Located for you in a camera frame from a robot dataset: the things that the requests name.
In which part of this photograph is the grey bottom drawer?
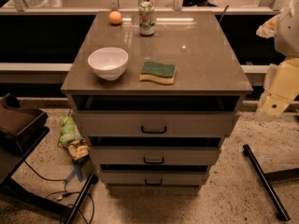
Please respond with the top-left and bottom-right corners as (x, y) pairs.
(99, 171), (208, 186)

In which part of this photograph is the orange ball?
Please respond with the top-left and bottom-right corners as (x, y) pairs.
(108, 11), (122, 25)

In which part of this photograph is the grey middle drawer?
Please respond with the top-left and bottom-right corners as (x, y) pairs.
(89, 147), (219, 165)

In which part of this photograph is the grey drawer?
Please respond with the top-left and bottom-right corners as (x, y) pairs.
(89, 147), (219, 165)
(99, 171), (208, 186)
(73, 111), (239, 137)

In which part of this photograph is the grey top drawer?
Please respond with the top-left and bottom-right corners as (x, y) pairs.
(73, 111), (239, 137)

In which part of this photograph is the dark brown box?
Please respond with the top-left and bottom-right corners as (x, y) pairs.
(0, 93), (48, 156)

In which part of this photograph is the black stand leg right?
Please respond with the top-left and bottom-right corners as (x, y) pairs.
(243, 144), (299, 221)

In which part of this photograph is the grey drawer cabinet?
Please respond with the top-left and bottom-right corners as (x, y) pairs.
(62, 11), (252, 175)

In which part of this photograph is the blue tape strip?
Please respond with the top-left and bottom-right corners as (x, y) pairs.
(64, 162), (84, 184)

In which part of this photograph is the soda can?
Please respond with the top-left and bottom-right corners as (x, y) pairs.
(139, 1), (155, 35)

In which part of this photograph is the white bowl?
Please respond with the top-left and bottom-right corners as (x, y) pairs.
(88, 48), (129, 80)

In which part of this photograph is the black cable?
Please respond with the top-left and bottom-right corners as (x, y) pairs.
(22, 161), (95, 224)

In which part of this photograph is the green snack bag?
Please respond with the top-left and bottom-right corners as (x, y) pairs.
(58, 116), (76, 144)

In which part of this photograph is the brown snack bag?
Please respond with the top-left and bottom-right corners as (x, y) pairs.
(67, 139), (89, 161)

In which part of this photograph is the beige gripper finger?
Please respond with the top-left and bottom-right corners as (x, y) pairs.
(259, 94), (290, 117)

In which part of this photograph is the black stand frame left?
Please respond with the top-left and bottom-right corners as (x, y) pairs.
(0, 127), (98, 224)

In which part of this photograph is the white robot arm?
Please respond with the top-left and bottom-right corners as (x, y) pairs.
(256, 0), (299, 119)

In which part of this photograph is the green yellow sponge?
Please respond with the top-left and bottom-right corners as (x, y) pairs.
(139, 62), (176, 85)

